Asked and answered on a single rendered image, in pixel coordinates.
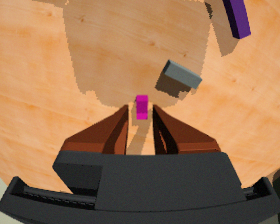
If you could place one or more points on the small magenta block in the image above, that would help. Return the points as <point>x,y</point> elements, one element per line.
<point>142,106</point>

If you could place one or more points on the purple rod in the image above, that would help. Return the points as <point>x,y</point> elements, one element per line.
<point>238,19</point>

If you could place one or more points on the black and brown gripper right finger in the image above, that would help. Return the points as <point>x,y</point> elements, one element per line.
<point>179,137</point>

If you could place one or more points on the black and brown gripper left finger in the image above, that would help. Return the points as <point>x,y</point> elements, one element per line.
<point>105,136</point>

